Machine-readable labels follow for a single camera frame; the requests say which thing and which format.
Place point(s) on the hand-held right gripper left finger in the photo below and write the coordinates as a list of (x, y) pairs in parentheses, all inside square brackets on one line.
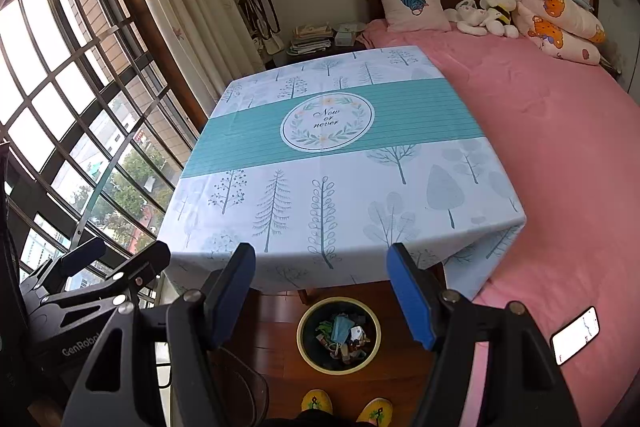
[(235, 292)]

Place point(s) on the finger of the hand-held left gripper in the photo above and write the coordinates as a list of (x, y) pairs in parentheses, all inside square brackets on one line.
[(145, 262), (80, 254)]

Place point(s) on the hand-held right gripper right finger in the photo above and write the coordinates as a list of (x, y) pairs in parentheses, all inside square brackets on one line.
[(410, 297)]

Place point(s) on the blue face mask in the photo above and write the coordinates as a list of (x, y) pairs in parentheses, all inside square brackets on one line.
[(341, 327)]

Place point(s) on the cream rimmed waste bin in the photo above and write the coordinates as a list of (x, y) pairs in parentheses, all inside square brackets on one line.
[(301, 337)]

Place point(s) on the wooden table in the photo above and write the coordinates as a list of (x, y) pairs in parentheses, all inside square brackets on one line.
[(307, 296)]

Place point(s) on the table with tree-print cloth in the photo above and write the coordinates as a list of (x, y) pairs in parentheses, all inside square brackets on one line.
[(400, 182)]

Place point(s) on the yellow slipper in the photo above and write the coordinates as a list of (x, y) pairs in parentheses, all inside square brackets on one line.
[(316, 402), (375, 412)]

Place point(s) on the person's dark trousers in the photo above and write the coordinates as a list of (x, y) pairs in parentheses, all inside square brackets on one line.
[(310, 419)]

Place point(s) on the white smartphone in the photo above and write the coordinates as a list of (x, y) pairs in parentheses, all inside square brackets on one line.
[(575, 334)]

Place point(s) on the grid window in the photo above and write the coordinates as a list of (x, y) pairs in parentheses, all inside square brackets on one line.
[(50, 82)]

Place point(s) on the pink bed sheet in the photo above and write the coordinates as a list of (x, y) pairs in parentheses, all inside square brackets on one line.
[(550, 157)]

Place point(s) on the dark nightstand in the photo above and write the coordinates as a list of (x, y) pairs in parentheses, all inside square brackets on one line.
[(287, 58)]

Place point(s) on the cream curtain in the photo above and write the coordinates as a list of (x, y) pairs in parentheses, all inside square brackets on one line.
[(190, 7)]

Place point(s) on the stack of books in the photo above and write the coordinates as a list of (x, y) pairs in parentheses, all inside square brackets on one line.
[(310, 39)]

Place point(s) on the pale green tissue box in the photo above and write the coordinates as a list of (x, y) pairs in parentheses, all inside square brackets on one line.
[(345, 38)]

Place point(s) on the white cushion with blue print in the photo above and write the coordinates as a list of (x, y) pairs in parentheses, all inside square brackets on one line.
[(400, 14)]

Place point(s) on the white bee plush toy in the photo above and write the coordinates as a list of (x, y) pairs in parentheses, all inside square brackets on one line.
[(497, 12)]

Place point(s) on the rolled bear print quilt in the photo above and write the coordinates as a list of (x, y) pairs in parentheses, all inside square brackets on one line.
[(560, 27)]

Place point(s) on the patterned wardrobe door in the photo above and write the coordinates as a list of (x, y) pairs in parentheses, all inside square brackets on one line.
[(620, 17)]

